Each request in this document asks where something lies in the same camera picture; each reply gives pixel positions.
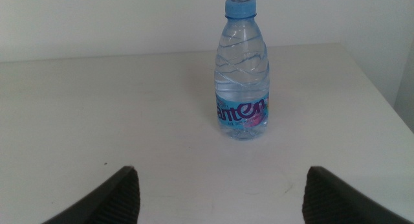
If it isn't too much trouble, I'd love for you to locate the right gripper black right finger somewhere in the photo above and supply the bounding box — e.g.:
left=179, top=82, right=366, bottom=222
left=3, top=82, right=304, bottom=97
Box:
left=301, top=166, right=414, bottom=224

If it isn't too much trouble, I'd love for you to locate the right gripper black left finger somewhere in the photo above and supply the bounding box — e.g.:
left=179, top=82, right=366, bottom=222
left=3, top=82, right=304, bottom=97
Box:
left=41, top=165, right=141, bottom=224

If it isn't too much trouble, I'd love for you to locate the clear water bottle blue cap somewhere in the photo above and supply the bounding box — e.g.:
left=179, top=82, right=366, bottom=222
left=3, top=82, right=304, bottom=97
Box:
left=213, top=0, right=270, bottom=141

